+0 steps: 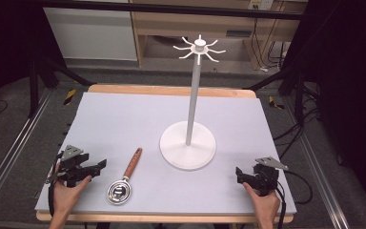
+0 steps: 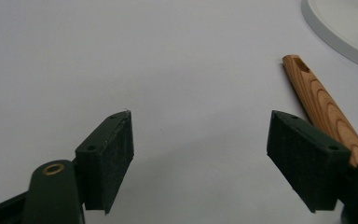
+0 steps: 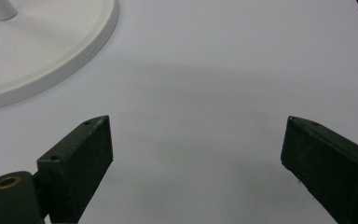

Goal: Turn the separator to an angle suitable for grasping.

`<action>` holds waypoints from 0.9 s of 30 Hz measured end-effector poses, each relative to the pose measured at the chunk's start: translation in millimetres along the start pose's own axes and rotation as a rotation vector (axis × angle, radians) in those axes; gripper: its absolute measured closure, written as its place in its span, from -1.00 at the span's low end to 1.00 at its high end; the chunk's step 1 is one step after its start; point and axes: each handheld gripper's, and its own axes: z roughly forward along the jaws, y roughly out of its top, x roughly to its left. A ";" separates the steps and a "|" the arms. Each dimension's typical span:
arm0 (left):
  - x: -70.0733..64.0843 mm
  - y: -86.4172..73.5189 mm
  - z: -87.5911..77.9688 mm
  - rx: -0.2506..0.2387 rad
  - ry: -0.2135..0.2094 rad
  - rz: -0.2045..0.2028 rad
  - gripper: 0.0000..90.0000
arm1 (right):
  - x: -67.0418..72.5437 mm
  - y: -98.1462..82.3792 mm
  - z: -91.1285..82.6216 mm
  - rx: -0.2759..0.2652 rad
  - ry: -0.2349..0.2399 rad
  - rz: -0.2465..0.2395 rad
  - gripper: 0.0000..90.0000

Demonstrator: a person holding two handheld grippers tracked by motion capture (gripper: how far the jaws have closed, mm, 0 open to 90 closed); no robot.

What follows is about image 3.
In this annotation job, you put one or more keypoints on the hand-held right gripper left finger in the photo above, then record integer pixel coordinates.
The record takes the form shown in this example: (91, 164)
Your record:
(74, 165)

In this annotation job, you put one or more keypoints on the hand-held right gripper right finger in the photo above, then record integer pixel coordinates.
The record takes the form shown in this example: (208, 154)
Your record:
(329, 168)

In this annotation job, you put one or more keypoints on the white round lamp base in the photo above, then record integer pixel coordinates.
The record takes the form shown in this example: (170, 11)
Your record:
(37, 49)

